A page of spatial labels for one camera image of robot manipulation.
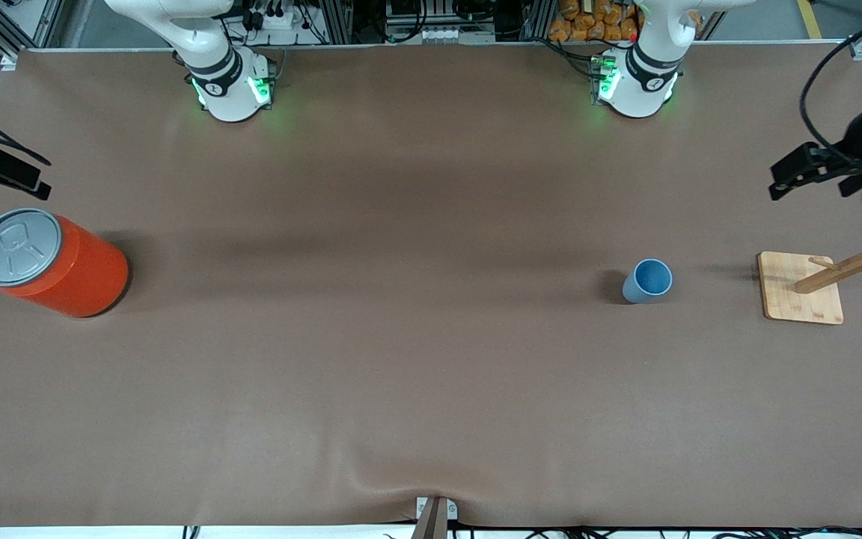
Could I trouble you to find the blue plastic cup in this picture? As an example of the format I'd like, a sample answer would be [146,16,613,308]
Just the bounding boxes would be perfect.
[622,258,674,305]

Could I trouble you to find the orange can with grey lid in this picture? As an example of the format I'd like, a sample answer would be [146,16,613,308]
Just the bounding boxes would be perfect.
[0,208,130,319]

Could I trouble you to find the wooden mug tree stand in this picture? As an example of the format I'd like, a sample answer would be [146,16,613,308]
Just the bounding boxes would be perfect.
[757,210,862,326]

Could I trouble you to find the orange snack packets pile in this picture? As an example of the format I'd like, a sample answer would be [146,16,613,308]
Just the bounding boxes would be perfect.
[548,0,642,43]

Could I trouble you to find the white power strip black plugs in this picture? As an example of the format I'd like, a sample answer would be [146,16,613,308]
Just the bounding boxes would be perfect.
[239,0,306,32]

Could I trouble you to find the brown table mat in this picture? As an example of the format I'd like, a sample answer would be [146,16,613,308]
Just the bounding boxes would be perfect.
[0,43,862,529]

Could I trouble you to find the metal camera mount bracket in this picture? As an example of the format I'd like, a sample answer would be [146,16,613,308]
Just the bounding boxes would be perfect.
[410,496,459,539]

